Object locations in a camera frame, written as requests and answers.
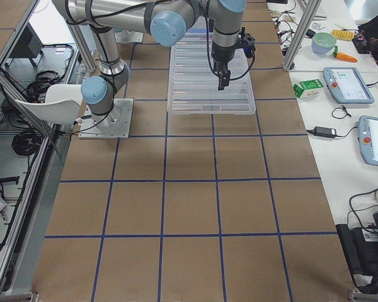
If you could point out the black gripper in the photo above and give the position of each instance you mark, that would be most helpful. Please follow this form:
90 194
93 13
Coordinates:
222 55

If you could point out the clear plastic box lid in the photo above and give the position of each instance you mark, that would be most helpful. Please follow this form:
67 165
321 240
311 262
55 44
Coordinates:
192 87

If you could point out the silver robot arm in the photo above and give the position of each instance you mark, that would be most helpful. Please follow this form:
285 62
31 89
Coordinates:
114 22

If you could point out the green white carton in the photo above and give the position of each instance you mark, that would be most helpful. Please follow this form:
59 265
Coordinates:
307 89

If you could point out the green bowl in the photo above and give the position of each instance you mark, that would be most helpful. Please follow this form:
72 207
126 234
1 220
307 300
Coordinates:
322 43

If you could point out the black power adapter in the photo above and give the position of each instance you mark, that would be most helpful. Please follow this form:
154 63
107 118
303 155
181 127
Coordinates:
324 132

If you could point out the toy carrot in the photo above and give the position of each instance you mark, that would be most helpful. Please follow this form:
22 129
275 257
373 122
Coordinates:
343 56

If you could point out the teach pendant tablet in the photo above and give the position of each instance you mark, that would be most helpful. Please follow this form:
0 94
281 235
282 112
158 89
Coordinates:
368 139
347 86

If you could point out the white chair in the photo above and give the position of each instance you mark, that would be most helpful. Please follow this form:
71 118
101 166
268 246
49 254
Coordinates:
61 106

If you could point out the aluminium frame post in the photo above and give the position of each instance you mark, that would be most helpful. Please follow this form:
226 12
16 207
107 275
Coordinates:
300 32

